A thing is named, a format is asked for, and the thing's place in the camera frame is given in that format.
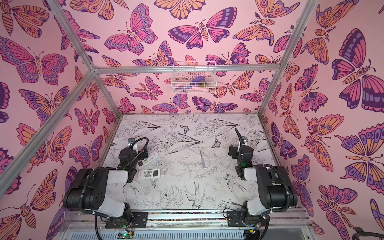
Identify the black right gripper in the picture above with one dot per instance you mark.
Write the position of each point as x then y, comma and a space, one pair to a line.
241, 149

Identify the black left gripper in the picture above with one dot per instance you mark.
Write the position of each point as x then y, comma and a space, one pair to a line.
129, 150

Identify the white remote control green sticker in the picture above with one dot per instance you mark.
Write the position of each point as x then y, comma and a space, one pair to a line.
151, 157

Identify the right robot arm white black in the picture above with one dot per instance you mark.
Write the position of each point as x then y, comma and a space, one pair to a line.
276, 191

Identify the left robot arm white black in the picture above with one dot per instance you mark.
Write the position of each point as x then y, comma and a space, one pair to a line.
88, 192

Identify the white remote control with display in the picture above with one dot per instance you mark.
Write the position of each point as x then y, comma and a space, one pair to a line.
149, 174

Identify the green circuit board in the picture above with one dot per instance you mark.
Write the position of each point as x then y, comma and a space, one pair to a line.
125, 235

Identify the purple item in basket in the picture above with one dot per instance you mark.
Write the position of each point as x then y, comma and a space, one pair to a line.
199, 79

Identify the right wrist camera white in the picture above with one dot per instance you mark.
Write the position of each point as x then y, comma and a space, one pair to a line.
242, 142

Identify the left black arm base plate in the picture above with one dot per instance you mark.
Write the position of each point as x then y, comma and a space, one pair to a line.
136, 220

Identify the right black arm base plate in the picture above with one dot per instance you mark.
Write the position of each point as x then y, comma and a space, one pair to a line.
239, 219

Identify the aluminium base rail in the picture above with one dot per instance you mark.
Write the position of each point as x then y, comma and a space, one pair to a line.
192, 225

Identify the white wire basket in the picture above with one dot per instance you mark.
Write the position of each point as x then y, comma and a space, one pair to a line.
194, 77

